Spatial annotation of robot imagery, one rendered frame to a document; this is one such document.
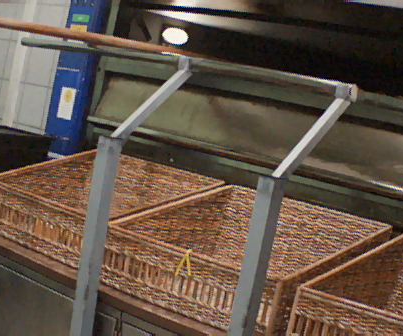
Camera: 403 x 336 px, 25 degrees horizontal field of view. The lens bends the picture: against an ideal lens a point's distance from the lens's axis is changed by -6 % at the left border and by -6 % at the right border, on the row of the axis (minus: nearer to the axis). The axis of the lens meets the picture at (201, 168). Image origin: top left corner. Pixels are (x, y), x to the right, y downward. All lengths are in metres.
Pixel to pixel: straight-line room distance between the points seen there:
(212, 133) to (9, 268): 0.73
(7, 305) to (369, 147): 1.09
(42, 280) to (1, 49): 1.38
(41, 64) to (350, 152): 1.35
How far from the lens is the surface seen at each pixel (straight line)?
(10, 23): 2.46
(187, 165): 2.84
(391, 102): 2.44
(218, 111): 2.79
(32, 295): 2.51
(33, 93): 3.42
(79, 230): 2.46
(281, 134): 2.63
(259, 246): 1.90
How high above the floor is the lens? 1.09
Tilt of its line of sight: 4 degrees down
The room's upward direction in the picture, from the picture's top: 10 degrees clockwise
